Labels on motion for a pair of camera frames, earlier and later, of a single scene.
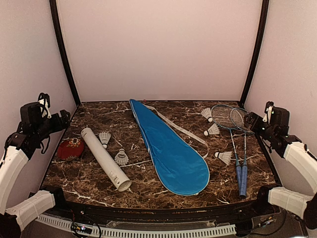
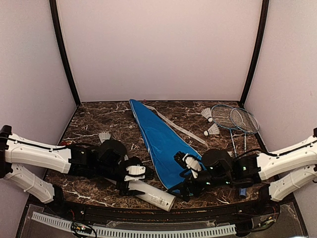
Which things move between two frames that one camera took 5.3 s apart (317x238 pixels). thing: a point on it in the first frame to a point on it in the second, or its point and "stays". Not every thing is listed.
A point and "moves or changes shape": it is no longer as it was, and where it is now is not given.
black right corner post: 257,52 stays
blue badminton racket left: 227,116 stays
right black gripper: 252,116 to 184,189
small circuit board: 75,227 stays
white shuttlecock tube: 106,161 moves or changes shape
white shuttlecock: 104,137 stays
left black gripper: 59,126 to 125,191
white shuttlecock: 207,113 stays
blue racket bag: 182,169 stays
